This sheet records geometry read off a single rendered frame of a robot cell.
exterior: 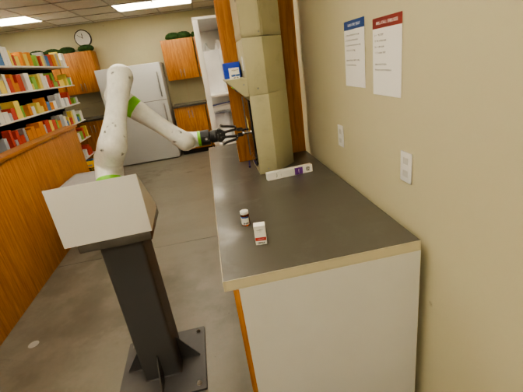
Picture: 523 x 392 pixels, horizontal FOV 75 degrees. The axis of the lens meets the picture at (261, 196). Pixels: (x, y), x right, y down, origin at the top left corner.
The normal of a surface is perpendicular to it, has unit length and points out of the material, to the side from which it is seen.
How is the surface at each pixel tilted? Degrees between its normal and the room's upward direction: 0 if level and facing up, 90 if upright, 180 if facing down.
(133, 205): 90
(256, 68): 90
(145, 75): 90
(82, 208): 90
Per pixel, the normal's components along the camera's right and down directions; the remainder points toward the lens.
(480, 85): -0.98, 0.18
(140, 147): 0.16, 0.34
